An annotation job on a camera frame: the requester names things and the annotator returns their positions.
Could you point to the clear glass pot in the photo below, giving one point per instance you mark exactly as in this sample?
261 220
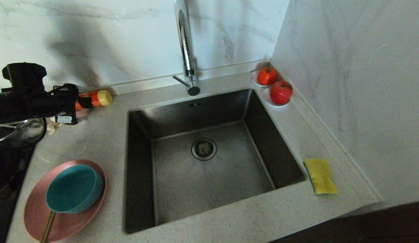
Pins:
7 135

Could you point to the stainless steel sink basin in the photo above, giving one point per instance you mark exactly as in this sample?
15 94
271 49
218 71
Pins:
213 189

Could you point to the teal bowl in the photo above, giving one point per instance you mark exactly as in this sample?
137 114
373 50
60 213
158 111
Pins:
74 188

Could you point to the red tomato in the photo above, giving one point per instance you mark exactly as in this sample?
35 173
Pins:
267 76

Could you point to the black cooktop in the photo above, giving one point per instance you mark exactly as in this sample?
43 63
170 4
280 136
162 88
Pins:
7 182

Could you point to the chrome kitchen faucet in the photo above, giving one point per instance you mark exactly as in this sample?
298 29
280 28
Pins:
186 50

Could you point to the round metal drain strainer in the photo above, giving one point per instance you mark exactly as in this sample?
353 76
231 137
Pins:
203 149

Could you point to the red apple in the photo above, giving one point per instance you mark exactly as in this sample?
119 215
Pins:
281 92

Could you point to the orange detergent bottle yellow cap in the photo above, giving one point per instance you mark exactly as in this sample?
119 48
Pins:
103 98

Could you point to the yellow and green sponge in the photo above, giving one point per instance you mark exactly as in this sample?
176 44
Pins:
320 176

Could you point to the pink round plate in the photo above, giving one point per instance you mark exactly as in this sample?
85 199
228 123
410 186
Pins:
73 225

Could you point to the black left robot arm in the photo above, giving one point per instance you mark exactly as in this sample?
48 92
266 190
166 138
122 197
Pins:
20 103

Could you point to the crumpled beige tissue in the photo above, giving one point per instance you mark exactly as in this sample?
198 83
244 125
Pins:
52 127

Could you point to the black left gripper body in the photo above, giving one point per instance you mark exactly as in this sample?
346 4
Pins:
61 101

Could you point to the small white dish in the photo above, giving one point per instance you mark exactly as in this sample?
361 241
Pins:
267 100
254 79

